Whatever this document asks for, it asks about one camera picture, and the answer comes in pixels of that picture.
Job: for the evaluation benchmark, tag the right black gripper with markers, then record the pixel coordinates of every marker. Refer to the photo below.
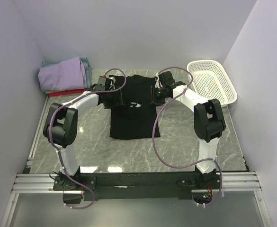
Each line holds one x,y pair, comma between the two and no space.
154,97

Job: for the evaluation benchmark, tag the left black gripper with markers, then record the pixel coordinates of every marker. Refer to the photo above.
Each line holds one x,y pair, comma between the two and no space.
117,100

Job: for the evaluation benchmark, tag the black floral print t shirt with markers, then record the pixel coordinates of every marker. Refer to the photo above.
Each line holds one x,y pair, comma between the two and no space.
135,119

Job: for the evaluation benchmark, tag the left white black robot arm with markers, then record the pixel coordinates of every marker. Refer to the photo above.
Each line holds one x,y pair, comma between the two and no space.
61,125

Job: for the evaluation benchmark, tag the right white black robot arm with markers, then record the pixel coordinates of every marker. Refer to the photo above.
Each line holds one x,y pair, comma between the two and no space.
208,120

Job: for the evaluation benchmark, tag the folded teal t shirt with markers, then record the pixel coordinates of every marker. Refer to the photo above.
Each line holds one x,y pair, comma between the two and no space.
88,73

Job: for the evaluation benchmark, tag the folded lilac t shirt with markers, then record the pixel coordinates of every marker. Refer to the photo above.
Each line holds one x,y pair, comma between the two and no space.
62,75

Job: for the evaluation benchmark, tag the folded red t shirt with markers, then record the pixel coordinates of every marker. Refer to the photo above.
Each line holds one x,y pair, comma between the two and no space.
67,92

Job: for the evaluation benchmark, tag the white perforated plastic basket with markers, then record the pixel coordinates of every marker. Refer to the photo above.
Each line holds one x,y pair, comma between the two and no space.
211,81

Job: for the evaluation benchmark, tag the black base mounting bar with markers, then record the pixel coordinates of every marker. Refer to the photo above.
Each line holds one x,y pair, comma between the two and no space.
151,185

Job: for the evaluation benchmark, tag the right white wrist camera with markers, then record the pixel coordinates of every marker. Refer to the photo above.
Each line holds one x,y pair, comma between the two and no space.
157,81

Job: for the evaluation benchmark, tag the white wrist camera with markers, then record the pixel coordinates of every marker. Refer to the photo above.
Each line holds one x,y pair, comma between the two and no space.
112,78
157,81

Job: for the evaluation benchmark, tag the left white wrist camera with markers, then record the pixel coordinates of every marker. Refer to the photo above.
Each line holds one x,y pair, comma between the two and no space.
112,78

